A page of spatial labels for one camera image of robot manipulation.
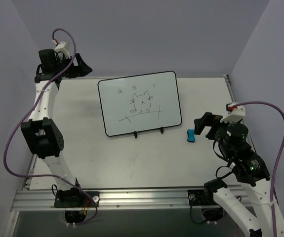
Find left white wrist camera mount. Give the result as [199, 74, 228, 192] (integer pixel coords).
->
[52, 39, 71, 59]

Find aluminium back rail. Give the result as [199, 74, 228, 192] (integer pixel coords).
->
[57, 75, 122, 80]

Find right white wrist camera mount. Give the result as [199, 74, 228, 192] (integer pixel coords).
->
[220, 103, 246, 123]

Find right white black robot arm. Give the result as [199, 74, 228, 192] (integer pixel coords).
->
[194, 112, 284, 237]

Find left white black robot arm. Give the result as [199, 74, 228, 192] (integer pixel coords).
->
[20, 49, 92, 207]

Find blue bone-shaped eraser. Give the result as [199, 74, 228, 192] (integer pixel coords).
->
[187, 129, 196, 143]

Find aluminium rail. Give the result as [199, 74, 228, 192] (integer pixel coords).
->
[223, 75, 236, 102]
[23, 155, 38, 190]
[10, 189, 261, 212]
[57, 75, 122, 80]

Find aluminium left side rail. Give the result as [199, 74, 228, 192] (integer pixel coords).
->
[23, 155, 38, 190]

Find aluminium front rail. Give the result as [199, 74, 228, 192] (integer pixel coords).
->
[10, 189, 261, 212]

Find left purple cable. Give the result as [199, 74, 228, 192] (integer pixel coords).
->
[3, 29, 98, 226]

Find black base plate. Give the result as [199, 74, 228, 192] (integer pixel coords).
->
[187, 189, 214, 206]
[54, 189, 100, 208]

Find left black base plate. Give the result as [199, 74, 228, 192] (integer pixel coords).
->
[54, 189, 100, 208]

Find white whiteboard black frame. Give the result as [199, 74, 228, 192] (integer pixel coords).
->
[97, 71, 182, 137]

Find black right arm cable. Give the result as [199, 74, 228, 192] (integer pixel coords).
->
[212, 140, 236, 182]

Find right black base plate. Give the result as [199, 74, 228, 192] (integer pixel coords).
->
[187, 189, 214, 206]

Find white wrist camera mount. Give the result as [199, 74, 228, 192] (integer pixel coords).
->
[52, 39, 71, 59]
[220, 103, 246, 123]

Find aluminium right side rail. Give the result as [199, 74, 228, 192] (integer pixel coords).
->
[223, 75, 236, 102]

